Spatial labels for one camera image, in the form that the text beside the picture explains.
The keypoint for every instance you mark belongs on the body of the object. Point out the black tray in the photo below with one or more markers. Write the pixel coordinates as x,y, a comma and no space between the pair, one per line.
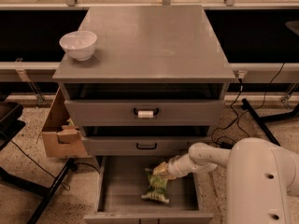
10,123

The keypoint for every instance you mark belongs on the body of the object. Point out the black stand base left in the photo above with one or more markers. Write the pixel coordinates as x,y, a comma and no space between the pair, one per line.
45,193

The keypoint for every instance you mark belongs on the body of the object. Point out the white ceramic bowl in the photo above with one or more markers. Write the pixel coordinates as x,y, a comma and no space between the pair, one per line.
79,45

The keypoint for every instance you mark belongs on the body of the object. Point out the green jalapeno chip bag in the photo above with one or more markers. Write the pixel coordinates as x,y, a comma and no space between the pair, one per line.
157,188

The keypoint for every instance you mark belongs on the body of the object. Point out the grey top drawer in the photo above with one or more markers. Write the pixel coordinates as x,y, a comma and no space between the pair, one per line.
91,104

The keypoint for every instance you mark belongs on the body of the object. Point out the grey drawer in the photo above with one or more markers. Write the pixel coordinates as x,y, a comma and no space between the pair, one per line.
142,140
123,181
91,104

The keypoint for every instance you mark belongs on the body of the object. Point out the cardboard box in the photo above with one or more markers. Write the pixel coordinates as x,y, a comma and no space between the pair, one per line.
61,138

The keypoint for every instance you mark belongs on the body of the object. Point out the grey bottom drawer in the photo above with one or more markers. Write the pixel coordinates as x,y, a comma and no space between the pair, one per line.
123,181

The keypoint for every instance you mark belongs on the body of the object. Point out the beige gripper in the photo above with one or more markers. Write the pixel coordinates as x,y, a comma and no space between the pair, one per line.
173,168

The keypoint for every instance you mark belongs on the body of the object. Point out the grey drawer cabinet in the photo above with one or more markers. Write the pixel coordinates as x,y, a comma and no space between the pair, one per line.
149,45

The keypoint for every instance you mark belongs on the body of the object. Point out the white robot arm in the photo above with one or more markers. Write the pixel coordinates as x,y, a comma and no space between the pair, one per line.
260,176

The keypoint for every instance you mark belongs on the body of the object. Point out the black stand leg right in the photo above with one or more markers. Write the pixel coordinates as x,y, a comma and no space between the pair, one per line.
262,121

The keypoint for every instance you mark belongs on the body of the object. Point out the grey middle drawer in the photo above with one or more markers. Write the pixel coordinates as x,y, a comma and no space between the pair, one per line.
142,140

